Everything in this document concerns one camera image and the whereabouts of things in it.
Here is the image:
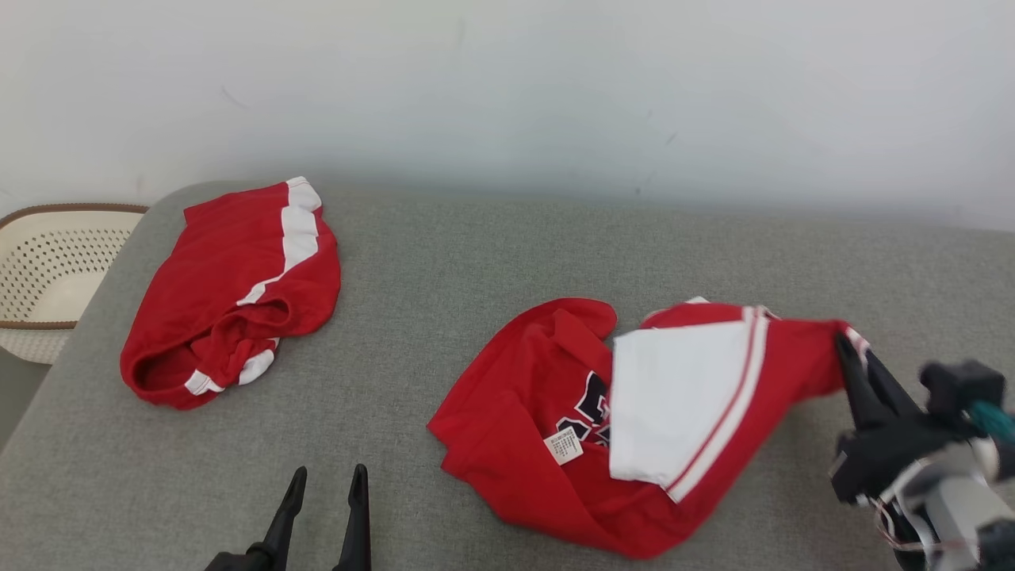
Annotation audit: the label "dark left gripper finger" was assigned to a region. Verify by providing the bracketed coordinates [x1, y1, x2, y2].
[333, 464, 371, 571]
[252, 466, 308, 569]

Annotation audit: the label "red basketball jersey white sleeves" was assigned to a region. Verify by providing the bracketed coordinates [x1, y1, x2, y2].
[427, 297, 871, 561]

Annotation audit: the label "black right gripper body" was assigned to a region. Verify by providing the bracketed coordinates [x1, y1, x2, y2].
[829, 412, 980, 504]

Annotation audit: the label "cream perforated laundry basket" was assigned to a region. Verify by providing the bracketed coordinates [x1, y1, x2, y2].
[0, 203, 150, 365]

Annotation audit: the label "teal right camera cable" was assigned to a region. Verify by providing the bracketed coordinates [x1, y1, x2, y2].
[966, 400, 1015, 445]

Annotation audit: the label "red shorts with white stripe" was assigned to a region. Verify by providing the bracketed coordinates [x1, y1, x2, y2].
[119, 176, 343, 411]

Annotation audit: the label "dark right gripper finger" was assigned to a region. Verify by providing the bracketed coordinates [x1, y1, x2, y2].
[834, 333, 897, 433]
[864, 349, 925, 420]

